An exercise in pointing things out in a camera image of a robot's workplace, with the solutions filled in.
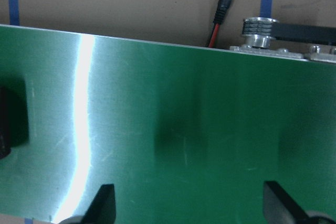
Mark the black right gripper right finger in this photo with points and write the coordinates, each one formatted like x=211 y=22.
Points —
x=279 y=206

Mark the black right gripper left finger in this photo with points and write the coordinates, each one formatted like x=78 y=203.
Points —
x=103 y=207

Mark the black capacitor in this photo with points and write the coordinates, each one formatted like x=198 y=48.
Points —
x=6 y=140

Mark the green conveyor belt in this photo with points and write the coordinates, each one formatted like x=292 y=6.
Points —
x=185 y=134

